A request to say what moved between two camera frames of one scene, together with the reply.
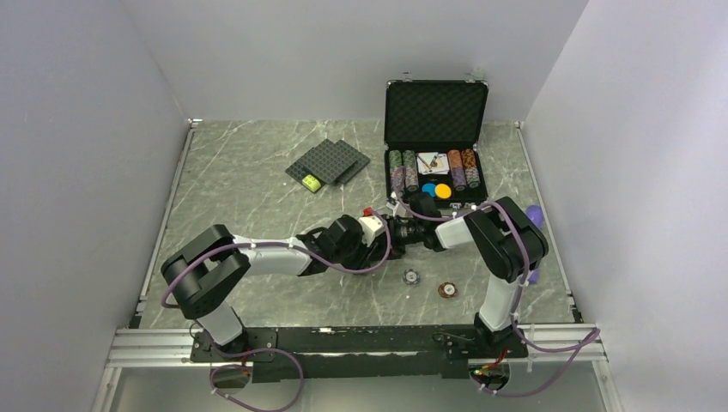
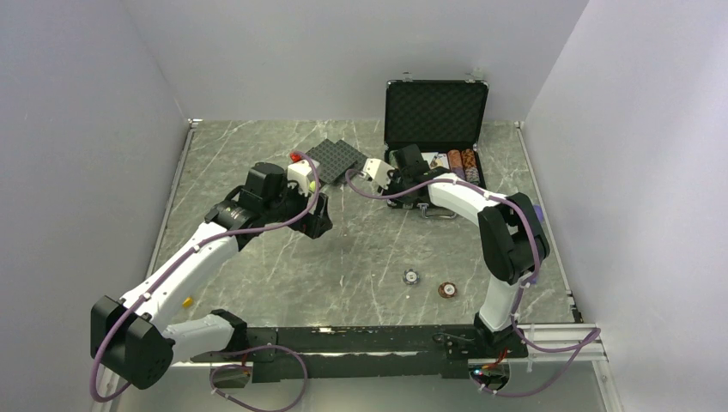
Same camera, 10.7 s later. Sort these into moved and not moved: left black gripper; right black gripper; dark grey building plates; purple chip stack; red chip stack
Moved: right black gripper; left black gripper
Not moved: purple chip stack; red chip stack; dark grey building plates
